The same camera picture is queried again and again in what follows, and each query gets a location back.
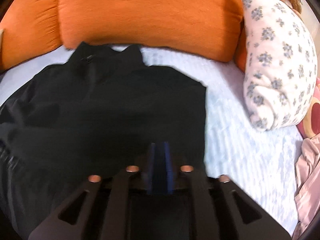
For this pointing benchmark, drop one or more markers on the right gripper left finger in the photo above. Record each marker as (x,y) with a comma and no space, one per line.
(146,164)

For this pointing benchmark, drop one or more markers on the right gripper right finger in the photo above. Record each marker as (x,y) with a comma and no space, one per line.
(168,170)

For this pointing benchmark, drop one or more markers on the black zip-neck sweater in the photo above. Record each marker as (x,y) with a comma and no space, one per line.
(91,115)

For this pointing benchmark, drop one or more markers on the orange pillow at right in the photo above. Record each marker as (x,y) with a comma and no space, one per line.
(240,55)

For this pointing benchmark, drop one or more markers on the pink satin cloth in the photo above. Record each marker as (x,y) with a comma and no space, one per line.
(307,179)

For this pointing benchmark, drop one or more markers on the pink patterned cushion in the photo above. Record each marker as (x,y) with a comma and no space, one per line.
(309,126)

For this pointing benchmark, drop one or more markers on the white blue floral pillow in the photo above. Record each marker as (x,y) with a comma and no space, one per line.
(281,65)

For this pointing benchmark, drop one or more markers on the large orange pillow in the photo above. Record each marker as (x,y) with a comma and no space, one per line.
(210,28)

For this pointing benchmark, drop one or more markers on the orange pillow at left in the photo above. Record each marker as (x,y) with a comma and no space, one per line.
(30,29)

